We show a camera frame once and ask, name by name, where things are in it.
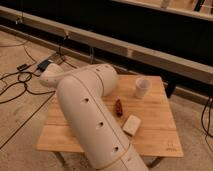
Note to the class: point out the small brown bottle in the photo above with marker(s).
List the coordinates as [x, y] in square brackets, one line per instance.
[118, 108]

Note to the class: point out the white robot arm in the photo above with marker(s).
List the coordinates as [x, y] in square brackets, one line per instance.
[80, 92]

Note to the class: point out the white plastic cup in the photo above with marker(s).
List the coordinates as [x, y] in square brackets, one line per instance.
[142, 86]

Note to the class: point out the wooden table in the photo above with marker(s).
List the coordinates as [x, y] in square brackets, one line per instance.
[157, 135]

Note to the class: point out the white rectangular block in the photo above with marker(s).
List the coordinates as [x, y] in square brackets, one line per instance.
[131, 125]

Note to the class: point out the black power adapter box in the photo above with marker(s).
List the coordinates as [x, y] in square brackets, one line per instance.
[43, 65]

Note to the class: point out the small black floor device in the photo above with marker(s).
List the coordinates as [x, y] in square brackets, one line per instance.
[22, 67]

